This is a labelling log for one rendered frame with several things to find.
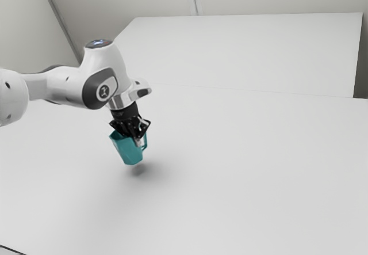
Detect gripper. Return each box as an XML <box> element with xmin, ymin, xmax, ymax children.
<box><xmin>109</xmin><ymin>103</ymin><xmax>152</xmax><ymax>147</ymax></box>

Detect teal faceted mug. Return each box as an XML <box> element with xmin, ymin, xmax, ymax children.
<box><xmin>108</xmin><ymin>130</ymin><xmax>150</xmax><ymax>166</ymax></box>

